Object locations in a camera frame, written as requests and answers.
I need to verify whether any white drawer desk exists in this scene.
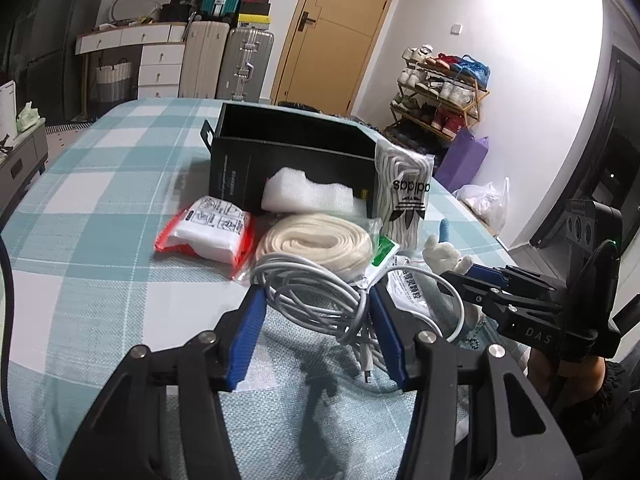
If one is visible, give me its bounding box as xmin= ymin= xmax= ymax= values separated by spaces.
xmin=75 ymin=22 xmax=186 ymax=99

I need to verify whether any white charging cable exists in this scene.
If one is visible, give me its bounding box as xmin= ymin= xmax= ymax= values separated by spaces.
xmin=249 ymin=252 xmax=469 ymax=384

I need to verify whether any cream rolled band in bag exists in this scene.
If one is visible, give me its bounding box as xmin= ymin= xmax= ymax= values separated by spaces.
xmin=255 ymin=214 xmax=382 ymax=282

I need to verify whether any stack of shoe boxes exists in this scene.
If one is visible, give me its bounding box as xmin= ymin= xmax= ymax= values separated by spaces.
xmin=238 ymin=0 xmax=271 ymax=29

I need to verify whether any white plastic bag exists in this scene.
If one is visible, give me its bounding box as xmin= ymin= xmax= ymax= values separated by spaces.
xmin=454 ymin=177 xmax=510 ymax=234

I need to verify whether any red white packaged cloth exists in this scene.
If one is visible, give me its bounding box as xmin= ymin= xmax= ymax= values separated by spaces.
xmin=154 ymin=196 xmax=255 ymax=278

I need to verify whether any adidas shoelace bag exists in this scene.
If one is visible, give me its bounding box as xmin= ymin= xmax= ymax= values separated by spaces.
xmin=374 ymin=138 xmax=435 ymax=250

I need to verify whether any beige suitcase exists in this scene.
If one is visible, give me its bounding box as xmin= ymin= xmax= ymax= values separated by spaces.
xmin=178 ymin=21 xmax=230 ymax=99

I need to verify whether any black refrigerator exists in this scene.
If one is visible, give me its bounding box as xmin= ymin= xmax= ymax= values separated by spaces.
xmin=8 ymin=0 xmax=102 ymax=125

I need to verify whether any black cardboard box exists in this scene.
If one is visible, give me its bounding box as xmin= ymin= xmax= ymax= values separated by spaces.
xmin=200 ymin=101 xmax=380 ymax=216

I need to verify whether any white plush toy keychain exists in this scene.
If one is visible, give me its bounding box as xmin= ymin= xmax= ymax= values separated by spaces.
xmin=421 ymin=218 xmax=484 ymax=338

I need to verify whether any white printed foil pouch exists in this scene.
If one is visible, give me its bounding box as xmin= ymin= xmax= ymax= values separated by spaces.
xmin=386 ymin=270 xmax=456 ymax=334

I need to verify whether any wooden shoe rack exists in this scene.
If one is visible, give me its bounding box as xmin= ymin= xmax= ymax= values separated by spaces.
xmin=390 ymin=58 xmax=490 ymax=142

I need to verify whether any black bag on desk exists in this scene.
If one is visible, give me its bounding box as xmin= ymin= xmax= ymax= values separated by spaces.
xmin=160 ymin=0 xmax=193 ymax=22

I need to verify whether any white small appliance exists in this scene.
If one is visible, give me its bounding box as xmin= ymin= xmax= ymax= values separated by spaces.
xmin=0 ymin=80 xmax=17 ymax=141

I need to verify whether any green sachet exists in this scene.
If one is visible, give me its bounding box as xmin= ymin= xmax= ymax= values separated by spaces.
xmin=362 ymin=235 xmax=400 ymax=287

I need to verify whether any silver suitcase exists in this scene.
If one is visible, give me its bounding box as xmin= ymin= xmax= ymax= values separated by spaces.
xmin=216 ymin=28 xmax=274 ymax=103

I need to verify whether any person's right hand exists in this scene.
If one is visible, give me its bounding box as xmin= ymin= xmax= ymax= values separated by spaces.
xmin=527 ymin=349 xmax=606 ymax=403

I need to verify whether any grey low cabinet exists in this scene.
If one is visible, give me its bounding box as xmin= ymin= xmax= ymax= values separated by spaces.
xmin=0 ymin=118 xmax=48 ymax=226

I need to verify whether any woven laundry basket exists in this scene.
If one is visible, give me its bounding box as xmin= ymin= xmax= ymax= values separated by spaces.
xmin=96 ymin=60 xmax=134 ymax=103

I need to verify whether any white foam piece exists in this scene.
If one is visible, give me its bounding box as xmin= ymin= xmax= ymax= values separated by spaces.
xmin=262 ymin=168 xmax=367 ymax=217

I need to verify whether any purple bag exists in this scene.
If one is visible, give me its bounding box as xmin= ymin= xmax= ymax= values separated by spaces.
xmin=435 ymin=128 xmax=489 ymax=193

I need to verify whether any wooden door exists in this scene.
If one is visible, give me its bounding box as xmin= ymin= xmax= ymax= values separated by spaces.
xmin=270 ymin=0 xmax=393 ymax=116

